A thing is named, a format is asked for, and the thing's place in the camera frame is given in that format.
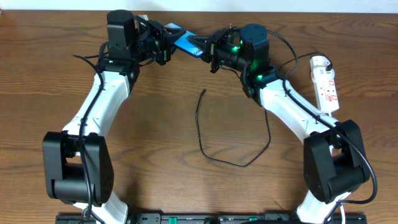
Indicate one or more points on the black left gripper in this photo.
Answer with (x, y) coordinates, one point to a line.
(163, 42)

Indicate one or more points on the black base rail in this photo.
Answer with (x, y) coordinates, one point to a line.
(156, 218)

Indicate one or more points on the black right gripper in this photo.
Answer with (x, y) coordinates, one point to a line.
(214, 51)

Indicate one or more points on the white power strip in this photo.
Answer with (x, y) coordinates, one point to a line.
(322, 75)

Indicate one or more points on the blue Galaxy smartphone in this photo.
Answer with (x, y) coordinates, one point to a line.
(182, 43)

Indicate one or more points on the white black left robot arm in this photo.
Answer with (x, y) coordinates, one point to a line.
(77, 164)

